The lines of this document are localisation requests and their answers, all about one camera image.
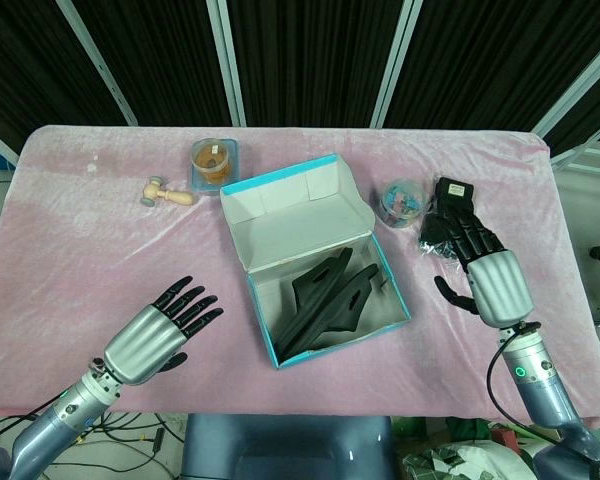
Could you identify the wooden toy hammer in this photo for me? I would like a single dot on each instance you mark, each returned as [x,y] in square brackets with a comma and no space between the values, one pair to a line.
[177,197]

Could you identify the green and white bags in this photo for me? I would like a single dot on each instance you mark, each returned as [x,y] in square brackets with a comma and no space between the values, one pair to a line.
[455,455]

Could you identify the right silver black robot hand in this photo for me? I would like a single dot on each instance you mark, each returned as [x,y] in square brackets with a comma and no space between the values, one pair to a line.
[500,285]

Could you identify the clear jar with coloured pieces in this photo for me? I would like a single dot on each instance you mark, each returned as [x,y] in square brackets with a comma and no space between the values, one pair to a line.
[402,202]

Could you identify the blue cardboard shoe box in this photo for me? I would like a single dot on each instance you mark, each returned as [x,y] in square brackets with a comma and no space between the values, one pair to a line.
[290,225]

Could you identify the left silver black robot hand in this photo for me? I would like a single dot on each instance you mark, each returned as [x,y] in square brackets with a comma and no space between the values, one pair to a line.
[140,345]

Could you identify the pink velvet tablecloth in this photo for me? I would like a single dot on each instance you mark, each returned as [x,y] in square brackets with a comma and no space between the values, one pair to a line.
[130,250]

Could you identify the clear jar with orange contents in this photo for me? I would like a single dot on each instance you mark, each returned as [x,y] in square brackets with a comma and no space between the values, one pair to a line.
[210,162]

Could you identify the black slipper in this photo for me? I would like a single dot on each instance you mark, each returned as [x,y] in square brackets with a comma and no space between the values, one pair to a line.
[310,295]
[350,310]

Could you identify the black curtain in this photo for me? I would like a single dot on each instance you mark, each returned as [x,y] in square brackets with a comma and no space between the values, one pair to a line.
[310,60]

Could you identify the white frame post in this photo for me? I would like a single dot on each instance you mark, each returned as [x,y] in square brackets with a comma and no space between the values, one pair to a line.
[395,65]
[227,65]
[575,90]
[105,75]

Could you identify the clear container with blue lid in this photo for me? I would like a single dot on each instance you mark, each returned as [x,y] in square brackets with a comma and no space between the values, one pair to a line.
[235,160]

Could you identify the white frame rail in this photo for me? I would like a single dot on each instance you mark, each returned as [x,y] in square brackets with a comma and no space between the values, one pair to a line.
[580,157]

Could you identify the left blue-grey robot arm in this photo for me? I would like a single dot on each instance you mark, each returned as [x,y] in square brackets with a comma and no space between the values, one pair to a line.
[55,415]

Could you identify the black socks in plastic pack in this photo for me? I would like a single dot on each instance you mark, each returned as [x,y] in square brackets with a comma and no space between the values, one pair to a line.
[455,192]

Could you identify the dark blue robot torso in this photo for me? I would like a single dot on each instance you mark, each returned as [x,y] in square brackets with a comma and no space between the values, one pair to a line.
[280,450]

